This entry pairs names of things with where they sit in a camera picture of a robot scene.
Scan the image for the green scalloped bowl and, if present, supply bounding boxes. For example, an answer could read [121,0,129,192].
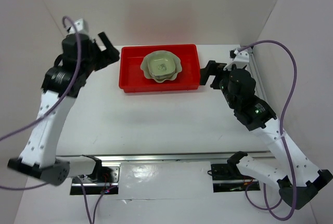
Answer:
[140,50,183,83]

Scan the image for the green square plate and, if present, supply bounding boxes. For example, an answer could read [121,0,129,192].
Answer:
[147,54,176,79]

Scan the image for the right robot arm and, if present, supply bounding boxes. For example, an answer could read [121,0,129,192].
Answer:
[200,60,332,210]

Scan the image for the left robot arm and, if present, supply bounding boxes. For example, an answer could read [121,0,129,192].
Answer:
[7,32,120,186]

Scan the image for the red plastic bin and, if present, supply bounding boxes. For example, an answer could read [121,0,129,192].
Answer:
[119,44,200,93]

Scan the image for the right aluminium rail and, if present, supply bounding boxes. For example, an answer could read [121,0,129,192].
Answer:
[247,46,268,102]

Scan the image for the aluminium rail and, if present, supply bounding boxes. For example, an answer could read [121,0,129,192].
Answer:
[247,46,268,102]
[56,151,279,164]

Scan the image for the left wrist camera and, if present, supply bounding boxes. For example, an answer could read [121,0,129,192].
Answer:
[67,18,89,35]

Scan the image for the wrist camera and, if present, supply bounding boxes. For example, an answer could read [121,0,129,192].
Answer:
[67,18,89,35]
[223,49,250,71]

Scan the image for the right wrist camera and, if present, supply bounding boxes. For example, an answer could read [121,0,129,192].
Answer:
[223,49,250,71]

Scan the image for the front aluminium rail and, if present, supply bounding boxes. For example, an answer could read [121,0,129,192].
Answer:
[56,151,279,164]

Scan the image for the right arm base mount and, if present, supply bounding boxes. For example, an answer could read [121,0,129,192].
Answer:
[207,164,260,193]

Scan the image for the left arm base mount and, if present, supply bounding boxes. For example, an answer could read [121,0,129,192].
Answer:
[70,164,120,196]

